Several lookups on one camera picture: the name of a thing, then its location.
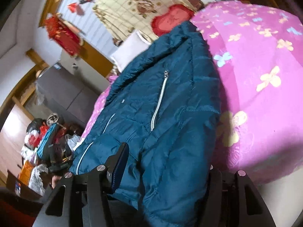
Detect teal quilted down jacket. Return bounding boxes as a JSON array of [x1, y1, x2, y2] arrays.
[[70, 22, 221, 226]]

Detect grey wardrobe cabinet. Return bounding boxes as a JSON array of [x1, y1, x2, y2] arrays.
[[36, 51, 109, 128]]

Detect white pillow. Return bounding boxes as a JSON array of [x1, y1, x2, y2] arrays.
[[110, 30, 151, 73]]

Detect red hanging decoration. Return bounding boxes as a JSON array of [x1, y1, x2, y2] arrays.
[[45, 14, 83, 58]]

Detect red heart-shaped cushion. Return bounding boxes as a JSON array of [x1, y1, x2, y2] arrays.
[[151, 4, 195, 36]]

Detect cream rose-print quilt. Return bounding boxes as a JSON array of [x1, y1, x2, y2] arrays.
[[93, 0, 197, 44]]

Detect pink floral bed sheet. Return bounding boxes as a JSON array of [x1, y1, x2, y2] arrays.
[[81, 0, 303, 185]]

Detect white slatted headboard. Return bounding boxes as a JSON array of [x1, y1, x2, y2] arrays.
[[58, 0, 117, 58]]

